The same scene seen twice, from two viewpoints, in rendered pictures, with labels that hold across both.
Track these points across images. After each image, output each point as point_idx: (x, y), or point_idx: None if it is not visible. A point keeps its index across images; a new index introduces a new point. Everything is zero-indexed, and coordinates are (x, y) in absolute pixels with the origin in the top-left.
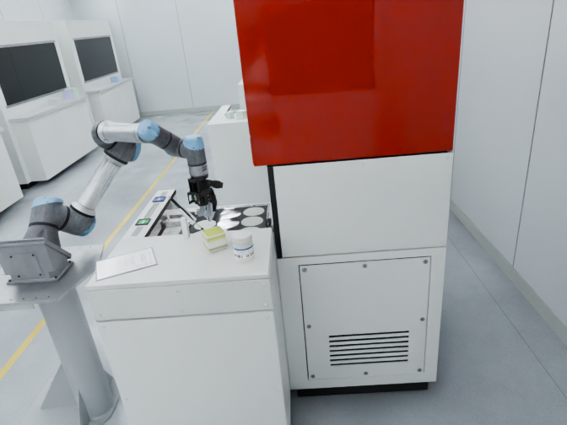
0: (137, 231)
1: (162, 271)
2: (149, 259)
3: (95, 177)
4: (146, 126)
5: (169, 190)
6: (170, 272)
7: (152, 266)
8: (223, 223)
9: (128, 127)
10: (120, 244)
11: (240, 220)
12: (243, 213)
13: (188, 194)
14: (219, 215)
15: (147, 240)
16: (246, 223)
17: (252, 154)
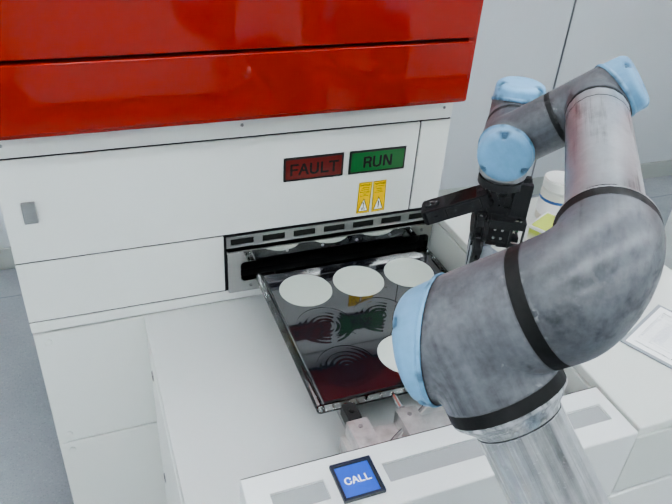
0: (577, 423)
1: (666, 292)
2: (658, 322)
3: (603, 489)
4: (636, 69)
5: (253, 497)
6: (660, 281)
7: (669, 310)
8: (388, 322)
9: (629, 121)
10: (662, 410)
11: (362, 299)
12: (323, 303)
13: (523, 227)
14: (345, 342)
15: (605, 365)
16: (374, 285)
17: (467, 77)
